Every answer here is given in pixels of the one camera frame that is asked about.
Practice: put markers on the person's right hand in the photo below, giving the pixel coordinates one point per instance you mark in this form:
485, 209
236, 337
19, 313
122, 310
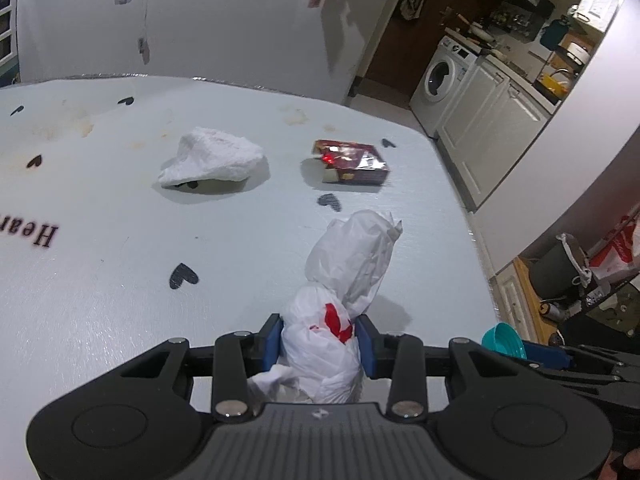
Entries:
620, 462

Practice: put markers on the red snack packet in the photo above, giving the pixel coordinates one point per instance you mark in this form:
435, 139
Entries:
352, 161

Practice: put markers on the white plastic bag red print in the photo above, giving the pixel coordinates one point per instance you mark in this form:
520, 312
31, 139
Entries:
340, 310

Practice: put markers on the metal can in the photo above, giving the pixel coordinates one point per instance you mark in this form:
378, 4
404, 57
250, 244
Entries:
552, 311

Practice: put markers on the white cabinet with wooden top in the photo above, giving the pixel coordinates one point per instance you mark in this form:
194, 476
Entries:
515, 295

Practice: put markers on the crumpled white tissue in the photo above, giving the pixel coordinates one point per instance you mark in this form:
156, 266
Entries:
212, 157

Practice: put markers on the yellow bowl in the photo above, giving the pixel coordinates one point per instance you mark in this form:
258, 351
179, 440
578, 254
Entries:
555, 82

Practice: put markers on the red and white plastic bag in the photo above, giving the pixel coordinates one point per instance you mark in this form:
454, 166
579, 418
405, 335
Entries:
617, 255

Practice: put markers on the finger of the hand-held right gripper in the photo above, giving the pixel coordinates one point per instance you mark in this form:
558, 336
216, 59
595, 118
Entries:
547, 355
600, 379

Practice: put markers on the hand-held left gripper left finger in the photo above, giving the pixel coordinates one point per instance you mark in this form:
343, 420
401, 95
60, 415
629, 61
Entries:
271, 342

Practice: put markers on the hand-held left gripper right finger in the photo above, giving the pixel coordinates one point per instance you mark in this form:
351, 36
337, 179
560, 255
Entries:
365, 347

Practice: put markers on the teal kettle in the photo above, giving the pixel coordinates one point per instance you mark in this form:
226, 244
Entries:
552, 32

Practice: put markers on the white washing machine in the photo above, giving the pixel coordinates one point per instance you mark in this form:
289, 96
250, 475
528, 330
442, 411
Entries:
445, 77

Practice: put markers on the teal bowl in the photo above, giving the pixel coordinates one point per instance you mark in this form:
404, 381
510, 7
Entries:
505, 342

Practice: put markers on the black cloth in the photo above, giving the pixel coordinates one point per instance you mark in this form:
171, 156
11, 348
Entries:
600, 325

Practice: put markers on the white rice cooker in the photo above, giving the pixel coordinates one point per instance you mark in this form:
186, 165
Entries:
575, 52

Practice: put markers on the grey bucket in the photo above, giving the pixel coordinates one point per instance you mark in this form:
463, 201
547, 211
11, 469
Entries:
555, 270

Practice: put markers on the white kitchen cabinet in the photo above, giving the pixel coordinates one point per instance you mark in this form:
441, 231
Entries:
500, 125

